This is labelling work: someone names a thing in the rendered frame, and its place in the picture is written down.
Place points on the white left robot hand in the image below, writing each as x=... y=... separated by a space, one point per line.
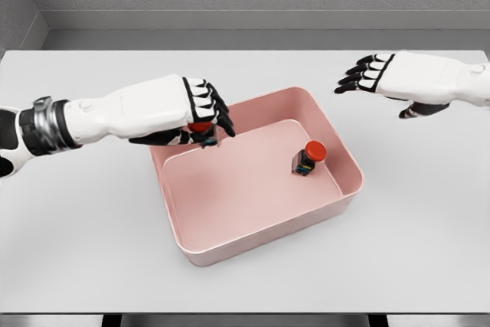
x=161 y=105

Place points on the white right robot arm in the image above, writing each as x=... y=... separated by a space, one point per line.
x=476 y=84

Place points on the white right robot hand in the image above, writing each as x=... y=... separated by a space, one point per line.
x=417 y=76

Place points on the pink plastic basket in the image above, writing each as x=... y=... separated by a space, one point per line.
x=252 y=185

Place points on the red button industrial switch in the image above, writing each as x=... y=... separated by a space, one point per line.
x=309 y=158
x=204 y=133

